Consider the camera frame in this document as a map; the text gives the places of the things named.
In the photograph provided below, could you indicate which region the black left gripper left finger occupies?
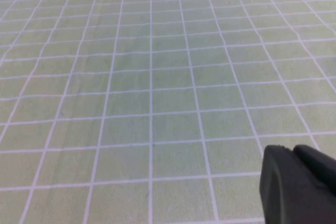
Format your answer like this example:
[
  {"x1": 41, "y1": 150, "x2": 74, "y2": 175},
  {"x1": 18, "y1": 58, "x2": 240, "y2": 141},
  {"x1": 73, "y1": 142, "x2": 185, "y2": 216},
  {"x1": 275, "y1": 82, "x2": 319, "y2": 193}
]
[{"x1": 259, "y1": 144, "x2": 336, "y2": 224}]

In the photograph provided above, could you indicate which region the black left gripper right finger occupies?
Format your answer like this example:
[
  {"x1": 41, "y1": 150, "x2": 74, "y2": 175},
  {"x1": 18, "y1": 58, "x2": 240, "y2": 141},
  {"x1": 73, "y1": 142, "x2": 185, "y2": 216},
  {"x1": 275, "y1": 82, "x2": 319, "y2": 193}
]
[{"x1": 292, "y1": 144, "x2": 336, "y2": 196}]

